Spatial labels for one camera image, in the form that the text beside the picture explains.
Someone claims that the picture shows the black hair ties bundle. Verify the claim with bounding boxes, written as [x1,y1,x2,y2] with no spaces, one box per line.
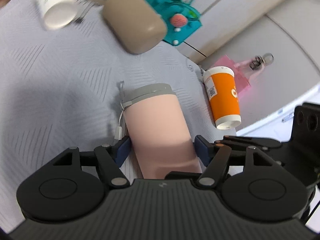
[249,52,274,71]

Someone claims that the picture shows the pink gift bag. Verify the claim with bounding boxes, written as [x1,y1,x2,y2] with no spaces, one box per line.
[211,55,266,95]

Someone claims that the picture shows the pink cup with grey rim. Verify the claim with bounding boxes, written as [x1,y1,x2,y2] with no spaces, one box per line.
[121,83,201,179]

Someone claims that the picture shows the teal felt handbag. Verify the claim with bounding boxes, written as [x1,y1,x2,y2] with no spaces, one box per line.
[146,0,202,47]

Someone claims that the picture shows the grey textured tablecloth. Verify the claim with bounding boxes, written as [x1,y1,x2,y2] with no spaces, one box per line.
[1,0,236,232]

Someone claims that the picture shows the white wardrobe cabinet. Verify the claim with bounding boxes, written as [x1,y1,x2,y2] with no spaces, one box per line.
[77,0,320,75]

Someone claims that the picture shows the beige cylindrical cup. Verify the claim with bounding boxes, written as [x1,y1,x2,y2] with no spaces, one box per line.
[103,0,168,54]

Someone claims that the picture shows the orange paper cup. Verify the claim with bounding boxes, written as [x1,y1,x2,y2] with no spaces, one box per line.
[203,66,241,130]

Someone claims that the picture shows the white paper cup green print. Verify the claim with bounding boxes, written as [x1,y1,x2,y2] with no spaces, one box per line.
[35,0,78,30]

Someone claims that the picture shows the white door with handle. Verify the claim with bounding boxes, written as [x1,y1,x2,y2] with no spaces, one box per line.
[236,83,319,141]

